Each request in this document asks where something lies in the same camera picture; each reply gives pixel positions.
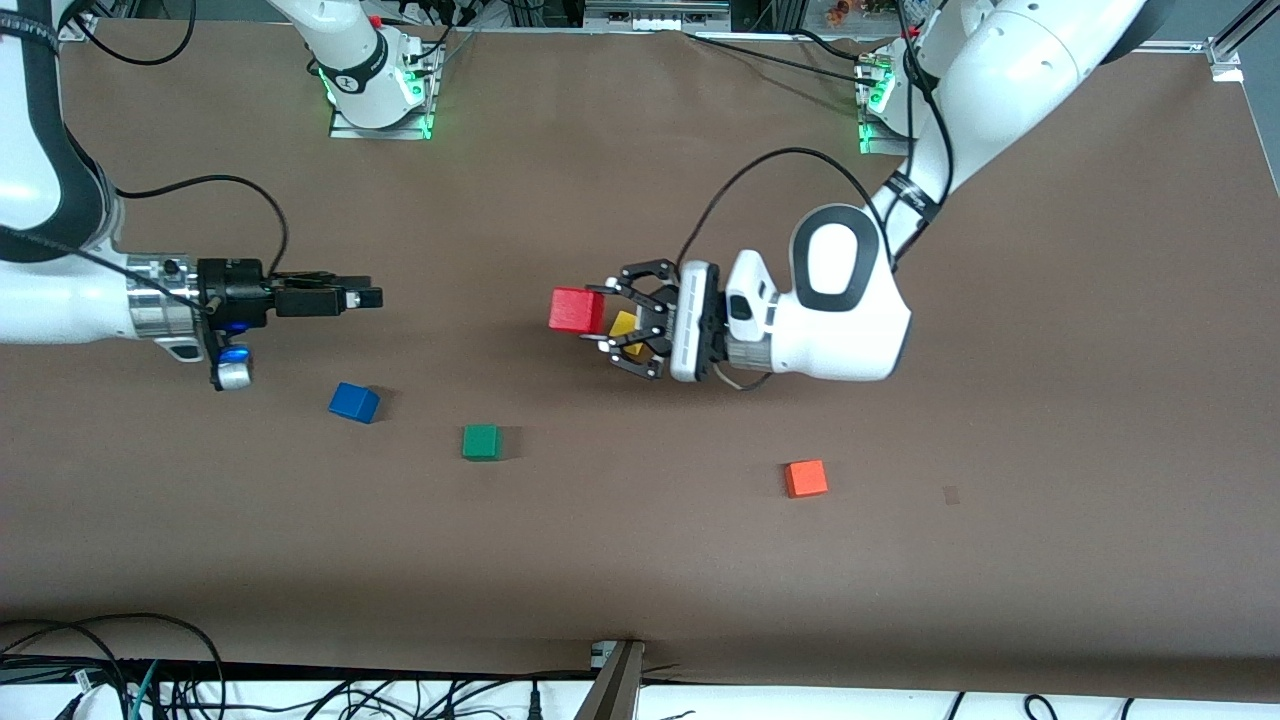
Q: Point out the dark camera mount post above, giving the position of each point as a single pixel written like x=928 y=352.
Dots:
x=615 y=690

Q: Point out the red wooden block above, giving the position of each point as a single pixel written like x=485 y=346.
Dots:
x=575 y=310

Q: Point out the grey power strip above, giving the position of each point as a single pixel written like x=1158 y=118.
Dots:
x=650 y=18

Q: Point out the blue wooden block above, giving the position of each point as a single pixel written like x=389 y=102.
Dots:
x=352 y=402

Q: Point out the aluminium table corner bracket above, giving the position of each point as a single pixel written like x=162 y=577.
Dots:
x=1225 y=60
x=75 y=30

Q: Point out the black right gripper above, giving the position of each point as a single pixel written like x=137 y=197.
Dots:
x=232 y=292

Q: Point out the green wooden block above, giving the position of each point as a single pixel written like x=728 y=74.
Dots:
x=481 y=442

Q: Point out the orange wooden block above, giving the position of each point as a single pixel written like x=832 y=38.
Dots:
x=805 y=479

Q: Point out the yellow wooden block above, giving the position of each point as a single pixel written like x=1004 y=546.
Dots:
x=625 y=325

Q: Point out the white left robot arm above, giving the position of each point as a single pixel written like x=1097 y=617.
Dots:
x=850 y=330

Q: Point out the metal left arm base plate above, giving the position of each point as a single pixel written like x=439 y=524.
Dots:
x=880 y=146

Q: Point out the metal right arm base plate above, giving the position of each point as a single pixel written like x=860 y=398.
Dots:
x=345 y=130

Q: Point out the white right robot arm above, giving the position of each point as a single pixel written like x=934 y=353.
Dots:
x=60 y=300

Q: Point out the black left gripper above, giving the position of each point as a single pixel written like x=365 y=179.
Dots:
x=648 y=305

